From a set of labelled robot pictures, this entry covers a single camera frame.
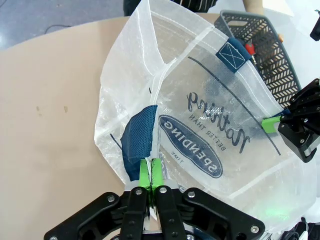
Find person in striped shirt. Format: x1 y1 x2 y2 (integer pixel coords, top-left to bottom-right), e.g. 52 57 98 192
123 0 219 17

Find person's left forearm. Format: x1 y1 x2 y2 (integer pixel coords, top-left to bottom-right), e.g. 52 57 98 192
243 0 265 16

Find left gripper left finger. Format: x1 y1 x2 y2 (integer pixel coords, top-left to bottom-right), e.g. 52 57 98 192
44 157 151 240

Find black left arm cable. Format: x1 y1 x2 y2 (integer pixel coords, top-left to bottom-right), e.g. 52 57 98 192
282 217 320 240

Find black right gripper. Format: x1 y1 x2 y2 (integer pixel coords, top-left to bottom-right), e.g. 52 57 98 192
261 78 320 164

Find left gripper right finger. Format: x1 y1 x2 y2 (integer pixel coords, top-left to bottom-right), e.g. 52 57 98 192
150 157 266 240

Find translucent shopping bag navy straps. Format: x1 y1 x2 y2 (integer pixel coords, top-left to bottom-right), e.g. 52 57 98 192
93 0 320 232

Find grey plastic basket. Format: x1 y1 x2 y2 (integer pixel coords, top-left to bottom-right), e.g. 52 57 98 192
213 9 303 107

